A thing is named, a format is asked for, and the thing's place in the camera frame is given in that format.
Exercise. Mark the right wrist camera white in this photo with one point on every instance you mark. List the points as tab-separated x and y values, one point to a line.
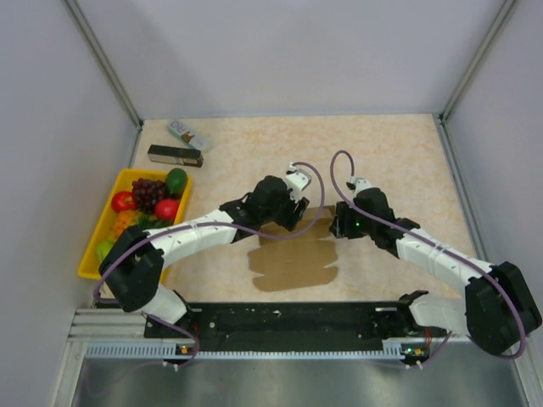
357	184

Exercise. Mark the left frame post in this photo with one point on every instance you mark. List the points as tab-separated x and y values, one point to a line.
97	51

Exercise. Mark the frame post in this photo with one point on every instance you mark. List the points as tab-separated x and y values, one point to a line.
488	41
97	51

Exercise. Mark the black rectangular box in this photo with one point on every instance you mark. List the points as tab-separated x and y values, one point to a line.
174	155

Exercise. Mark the grey cable duct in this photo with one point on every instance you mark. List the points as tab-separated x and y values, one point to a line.
174	351

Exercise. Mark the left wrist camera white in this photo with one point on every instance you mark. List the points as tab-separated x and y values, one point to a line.
296	180

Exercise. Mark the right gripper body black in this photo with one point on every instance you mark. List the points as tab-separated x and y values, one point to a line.
350	221

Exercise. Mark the teal white snack box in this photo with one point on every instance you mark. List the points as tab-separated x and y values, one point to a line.
189	137

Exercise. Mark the brown cardboard paper box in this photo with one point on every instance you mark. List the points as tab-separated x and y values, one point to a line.
304	261

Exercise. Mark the red toy apple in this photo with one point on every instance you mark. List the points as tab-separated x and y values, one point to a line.
123	201

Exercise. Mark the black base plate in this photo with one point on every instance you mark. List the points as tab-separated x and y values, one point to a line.
304	327

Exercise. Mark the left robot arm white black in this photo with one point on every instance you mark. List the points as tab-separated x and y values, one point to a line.
133	267

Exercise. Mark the green toy lime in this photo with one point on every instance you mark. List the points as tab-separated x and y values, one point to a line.
176	181

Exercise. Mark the aluminium frame rail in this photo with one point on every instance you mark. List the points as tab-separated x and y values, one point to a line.
115	325

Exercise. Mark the red toy tomato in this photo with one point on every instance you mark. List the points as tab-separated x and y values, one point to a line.
166	209

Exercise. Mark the orange toy pineapple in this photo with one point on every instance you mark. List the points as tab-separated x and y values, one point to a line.
129	218

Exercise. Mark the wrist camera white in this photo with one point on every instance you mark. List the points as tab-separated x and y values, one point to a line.
296	180
357	184

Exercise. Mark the yellow plastic tray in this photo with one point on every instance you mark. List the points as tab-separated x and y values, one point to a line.
89	265

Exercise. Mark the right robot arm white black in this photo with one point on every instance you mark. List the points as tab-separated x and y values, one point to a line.
495	307

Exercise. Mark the right frame post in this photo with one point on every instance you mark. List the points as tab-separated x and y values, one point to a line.
488	41

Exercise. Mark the green toy pear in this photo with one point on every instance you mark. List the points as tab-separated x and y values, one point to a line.
103	248

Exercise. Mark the purple toy grapes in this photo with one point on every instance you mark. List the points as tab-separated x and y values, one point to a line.
147	193

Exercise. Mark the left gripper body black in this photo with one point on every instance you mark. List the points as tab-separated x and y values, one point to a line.
291	212

